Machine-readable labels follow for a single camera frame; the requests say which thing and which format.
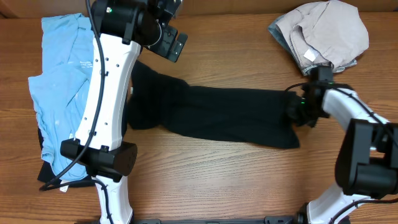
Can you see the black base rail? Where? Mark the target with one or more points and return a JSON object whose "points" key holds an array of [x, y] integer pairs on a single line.
{"points": [[265, 220]]}

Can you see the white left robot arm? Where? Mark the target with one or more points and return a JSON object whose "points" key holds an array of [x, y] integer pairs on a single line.
{"points": [[122, 29]]}

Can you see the black garment under pile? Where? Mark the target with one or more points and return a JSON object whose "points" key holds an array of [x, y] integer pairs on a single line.
{"points": [[46, 173]]}

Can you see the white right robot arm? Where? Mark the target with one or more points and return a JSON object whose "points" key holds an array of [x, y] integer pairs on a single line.
{"points": [[366, 166]]}

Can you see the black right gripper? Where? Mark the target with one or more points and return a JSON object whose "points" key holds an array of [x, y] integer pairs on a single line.
{"points": [[296, 111]]}

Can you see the beige folded shorts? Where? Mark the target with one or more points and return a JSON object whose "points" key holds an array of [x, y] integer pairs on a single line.
{"points": [[325, 31]]}

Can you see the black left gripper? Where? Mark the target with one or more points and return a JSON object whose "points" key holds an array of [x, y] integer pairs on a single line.
{"points": [[173, 43]]}

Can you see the black shirt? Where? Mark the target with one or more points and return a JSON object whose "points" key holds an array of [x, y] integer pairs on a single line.
{"points": [[220, 114]]}

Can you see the light blue shirt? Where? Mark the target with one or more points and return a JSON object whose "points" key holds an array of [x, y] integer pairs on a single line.
{"points": [[59, 94]]}

